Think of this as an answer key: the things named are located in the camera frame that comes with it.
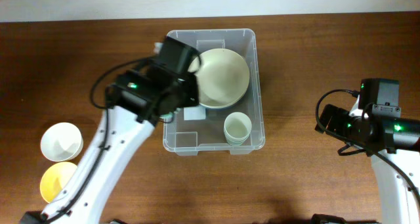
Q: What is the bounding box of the cream bowl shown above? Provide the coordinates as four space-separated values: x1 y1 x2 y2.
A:
188 49 250 97

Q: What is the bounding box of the dark blue bowl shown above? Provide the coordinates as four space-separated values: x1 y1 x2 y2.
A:
199 93 247 109

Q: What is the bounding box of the cream cup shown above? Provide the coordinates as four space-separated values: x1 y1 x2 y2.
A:
224 112 252 141

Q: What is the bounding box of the mint green cup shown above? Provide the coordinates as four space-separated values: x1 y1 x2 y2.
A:
227 140 245 146

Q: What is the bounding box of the white small bowl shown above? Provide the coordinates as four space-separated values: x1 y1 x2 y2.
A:
40 122 83 162

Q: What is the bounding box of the yellow small bowl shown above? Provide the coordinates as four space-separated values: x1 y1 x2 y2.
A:
39 162 77 203

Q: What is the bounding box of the mint green small bowl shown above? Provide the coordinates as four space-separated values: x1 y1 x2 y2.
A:
159 108 180 123

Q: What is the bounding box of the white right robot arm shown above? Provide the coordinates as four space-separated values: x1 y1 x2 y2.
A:
315 98 419 223

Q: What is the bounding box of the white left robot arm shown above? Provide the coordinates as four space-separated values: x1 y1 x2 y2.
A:
20 69 198 223

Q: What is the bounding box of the clear plastic storage bin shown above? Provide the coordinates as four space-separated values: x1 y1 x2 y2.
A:
163 28 266 156

